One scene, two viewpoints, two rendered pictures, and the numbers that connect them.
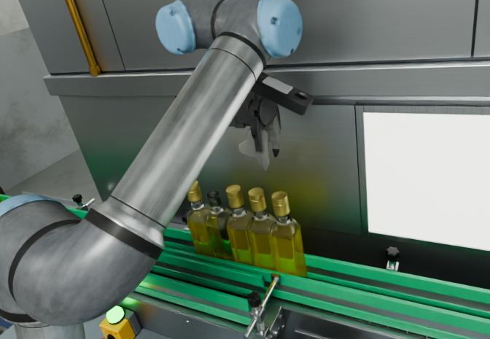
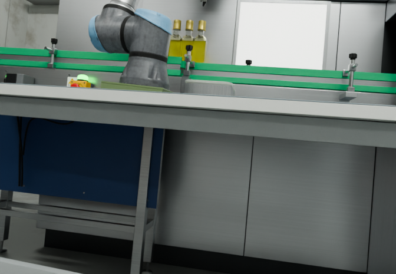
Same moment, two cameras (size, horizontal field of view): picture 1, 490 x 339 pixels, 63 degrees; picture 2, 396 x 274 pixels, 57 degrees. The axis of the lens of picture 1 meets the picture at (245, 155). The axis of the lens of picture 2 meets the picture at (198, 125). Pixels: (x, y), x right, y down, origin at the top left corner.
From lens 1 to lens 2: 1.40 m
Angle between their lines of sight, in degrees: 37
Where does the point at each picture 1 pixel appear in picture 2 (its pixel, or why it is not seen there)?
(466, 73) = not seen: outside the picture
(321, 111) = (223, 0)
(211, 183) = not seen: hidden behind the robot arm
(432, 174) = (266, 30)
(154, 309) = (112, 76)
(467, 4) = not seen: outside the picture
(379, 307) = (244, 71)
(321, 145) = (220, 17)
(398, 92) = not seen: outside the picture
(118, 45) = not seen: outside the picture
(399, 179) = (252, 34)
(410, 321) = (257, 78)
